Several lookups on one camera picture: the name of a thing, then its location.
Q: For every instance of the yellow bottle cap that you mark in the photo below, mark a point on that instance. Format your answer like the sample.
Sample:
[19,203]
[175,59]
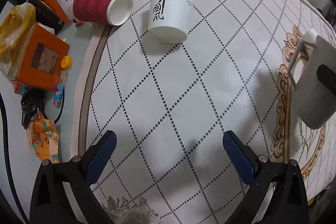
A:
[66,63]

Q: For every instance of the floral patterned tablecloth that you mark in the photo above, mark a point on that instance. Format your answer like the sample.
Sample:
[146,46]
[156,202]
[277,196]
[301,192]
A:
[169,106]

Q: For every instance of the orange gift box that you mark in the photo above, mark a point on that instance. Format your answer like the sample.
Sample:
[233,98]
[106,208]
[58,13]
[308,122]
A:
[39,64]

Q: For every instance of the grey mug with handle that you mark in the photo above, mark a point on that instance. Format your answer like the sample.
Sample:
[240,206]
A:
[313,95]

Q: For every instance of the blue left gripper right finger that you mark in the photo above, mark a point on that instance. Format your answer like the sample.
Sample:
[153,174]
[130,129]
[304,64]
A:
[241,156]

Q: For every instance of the red ribbed paper cup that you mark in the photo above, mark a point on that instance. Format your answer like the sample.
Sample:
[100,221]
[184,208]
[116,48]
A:
[113,12]

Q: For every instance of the white cup with calligraphy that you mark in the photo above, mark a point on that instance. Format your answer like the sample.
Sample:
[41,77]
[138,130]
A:
[169,20]

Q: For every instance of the small blue lighter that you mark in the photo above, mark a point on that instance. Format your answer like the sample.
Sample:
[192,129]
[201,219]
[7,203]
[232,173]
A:
[58,95]

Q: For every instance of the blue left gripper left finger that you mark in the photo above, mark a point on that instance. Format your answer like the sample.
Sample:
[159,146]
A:
[98,155]

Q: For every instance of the yellow plastic bag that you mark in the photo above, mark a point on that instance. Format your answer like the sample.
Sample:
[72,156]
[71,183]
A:
[14,27]

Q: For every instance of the orange patterned packet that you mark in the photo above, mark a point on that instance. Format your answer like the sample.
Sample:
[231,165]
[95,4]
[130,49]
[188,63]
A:
[43,138]

